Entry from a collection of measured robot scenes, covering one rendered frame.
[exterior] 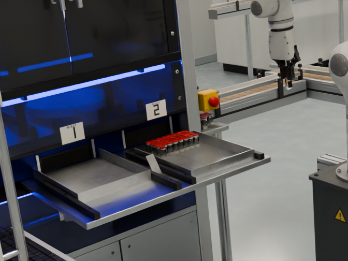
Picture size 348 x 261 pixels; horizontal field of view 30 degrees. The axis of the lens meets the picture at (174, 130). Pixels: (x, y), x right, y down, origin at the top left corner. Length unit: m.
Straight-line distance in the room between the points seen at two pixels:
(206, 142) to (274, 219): 1.51
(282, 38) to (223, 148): 0.44
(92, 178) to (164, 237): 0.49
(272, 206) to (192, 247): 1.41
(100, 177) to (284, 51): 0.73
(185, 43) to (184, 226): 0.71
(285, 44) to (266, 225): 1.76
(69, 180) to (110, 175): 0.14
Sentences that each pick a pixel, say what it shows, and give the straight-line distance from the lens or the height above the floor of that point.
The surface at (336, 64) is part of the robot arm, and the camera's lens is 1.89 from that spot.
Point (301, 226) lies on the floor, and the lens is 3.71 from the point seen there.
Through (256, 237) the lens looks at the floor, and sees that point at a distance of 3.61.
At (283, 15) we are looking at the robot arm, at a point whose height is 1.34.
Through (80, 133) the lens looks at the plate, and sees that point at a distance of 2.22.
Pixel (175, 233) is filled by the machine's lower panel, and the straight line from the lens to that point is 2.55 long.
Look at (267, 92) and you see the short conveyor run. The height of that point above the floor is 0.92.
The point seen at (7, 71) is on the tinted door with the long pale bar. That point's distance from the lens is 2.09.
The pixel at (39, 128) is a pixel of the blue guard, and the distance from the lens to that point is 2.15.
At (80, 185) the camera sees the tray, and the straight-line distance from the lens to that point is 2.12.
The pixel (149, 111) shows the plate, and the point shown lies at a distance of 2.34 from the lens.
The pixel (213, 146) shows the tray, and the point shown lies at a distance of 2.33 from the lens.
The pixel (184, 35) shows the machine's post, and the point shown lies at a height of 1.26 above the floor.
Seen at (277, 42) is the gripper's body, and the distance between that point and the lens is 2.18.
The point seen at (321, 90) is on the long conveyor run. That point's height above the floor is 0.89.
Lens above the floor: 1.62
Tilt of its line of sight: 17 degrees down
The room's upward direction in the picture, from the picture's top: 6 degrees counter-clockwise
